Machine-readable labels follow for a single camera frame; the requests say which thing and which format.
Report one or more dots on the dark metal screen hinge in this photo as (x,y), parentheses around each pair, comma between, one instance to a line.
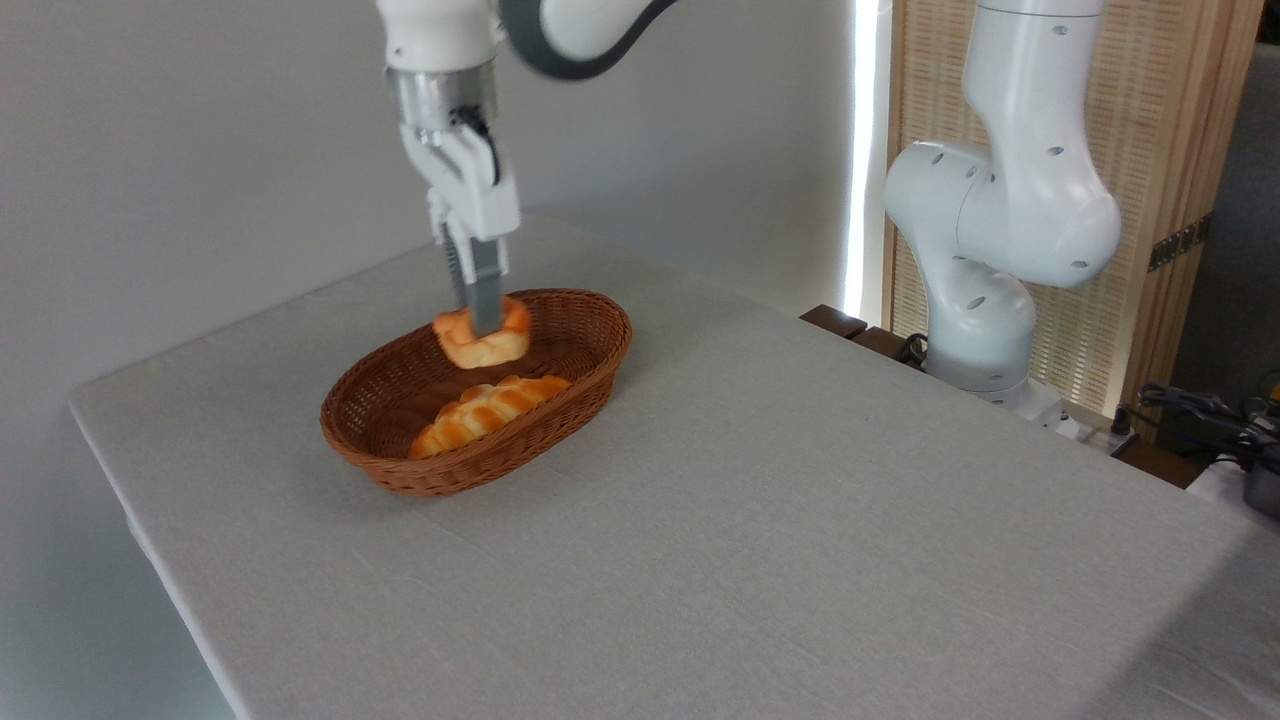
(1180,243)

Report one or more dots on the white power strip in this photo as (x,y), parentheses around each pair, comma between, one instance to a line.
(1095,435)

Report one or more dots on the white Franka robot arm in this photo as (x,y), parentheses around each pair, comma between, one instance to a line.
(1010,200)

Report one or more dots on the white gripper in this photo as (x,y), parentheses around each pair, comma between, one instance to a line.
(468,185)

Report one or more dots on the dark brown wooden bench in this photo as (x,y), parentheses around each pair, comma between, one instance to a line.
(850,330)

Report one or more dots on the grey tablecloth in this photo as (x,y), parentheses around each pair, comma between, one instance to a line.
(800,520)

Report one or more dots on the long braided bread loaf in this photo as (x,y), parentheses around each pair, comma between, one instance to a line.
(485,412)

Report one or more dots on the round knotted bread bun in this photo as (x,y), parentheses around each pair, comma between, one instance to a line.
(490,350)

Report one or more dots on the brown oval wicker basket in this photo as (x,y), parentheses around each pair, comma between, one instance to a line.
(400,400)

